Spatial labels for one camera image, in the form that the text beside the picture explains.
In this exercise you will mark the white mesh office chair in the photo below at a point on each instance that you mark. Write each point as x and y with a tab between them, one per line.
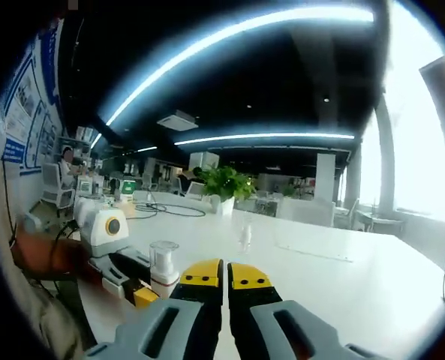
53	180

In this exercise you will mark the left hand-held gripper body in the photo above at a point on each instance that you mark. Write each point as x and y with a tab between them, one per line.
100	228

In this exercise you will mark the wide clear bottle cover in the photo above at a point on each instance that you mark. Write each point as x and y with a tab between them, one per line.
164	247

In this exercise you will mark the white shelf rack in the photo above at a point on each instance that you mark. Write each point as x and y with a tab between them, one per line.
87	137

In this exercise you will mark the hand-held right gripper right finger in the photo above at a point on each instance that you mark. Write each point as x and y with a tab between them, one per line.
244	296

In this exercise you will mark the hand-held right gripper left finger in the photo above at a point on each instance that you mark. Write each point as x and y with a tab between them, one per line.
203	296

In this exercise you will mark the long curved ceiling light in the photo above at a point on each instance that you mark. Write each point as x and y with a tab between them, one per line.
319	13

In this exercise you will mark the straight ceiling light strip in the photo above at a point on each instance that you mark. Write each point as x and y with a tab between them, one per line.
263	135

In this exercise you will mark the person's left hand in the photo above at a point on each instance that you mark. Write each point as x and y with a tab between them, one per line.
83	266

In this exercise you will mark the white square column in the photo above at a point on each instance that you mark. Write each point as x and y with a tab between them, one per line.
325	176

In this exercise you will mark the short ceiling light strip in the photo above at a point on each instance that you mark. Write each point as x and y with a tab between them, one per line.
96	141

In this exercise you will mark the small grey side table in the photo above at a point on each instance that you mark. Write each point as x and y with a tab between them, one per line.
379	219

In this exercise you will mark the clear pump bottle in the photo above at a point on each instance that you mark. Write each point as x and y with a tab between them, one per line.
245	240

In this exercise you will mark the green potted plant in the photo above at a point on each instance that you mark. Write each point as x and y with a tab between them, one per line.
226	183

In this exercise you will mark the ceiling air conditioner vent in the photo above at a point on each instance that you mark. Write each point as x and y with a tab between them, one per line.
177	120

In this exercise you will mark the green white box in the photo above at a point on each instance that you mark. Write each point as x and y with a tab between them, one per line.
128	189

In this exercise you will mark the clear acrylic strip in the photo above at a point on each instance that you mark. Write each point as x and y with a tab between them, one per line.
312	250

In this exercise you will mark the slim clear bottle cover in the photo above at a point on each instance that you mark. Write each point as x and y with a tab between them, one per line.
245	223

